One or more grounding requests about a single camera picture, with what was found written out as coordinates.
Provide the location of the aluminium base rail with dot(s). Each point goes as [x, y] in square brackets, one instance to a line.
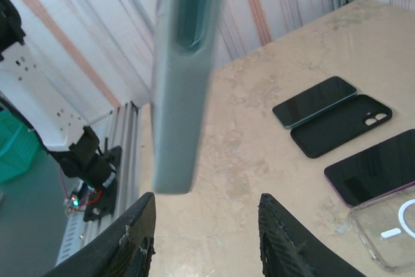
[129, 147]

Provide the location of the black phone case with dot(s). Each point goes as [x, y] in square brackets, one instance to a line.
[330, 134]

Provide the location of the clear phone case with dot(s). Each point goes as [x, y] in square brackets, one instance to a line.
[366, 235]

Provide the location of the purple smartphone black screen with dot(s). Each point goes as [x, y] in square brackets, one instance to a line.
[373, 173]

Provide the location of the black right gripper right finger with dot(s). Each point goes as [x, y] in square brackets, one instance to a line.
[285, 248]

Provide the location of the green smartphone black screen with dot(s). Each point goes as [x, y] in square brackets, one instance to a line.
[191, 7]

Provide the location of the green plastic basket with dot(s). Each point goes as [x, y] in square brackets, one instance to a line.
[16, 147]

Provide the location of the pale green phone case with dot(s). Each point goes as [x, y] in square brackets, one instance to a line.
[175, 127]

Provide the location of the teal smartphone black screen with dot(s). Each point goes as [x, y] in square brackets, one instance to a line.
[311, 102]

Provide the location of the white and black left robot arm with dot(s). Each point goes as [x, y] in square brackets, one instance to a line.
[32, 95]

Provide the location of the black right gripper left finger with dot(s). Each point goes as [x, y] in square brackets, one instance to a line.
[123, 241]

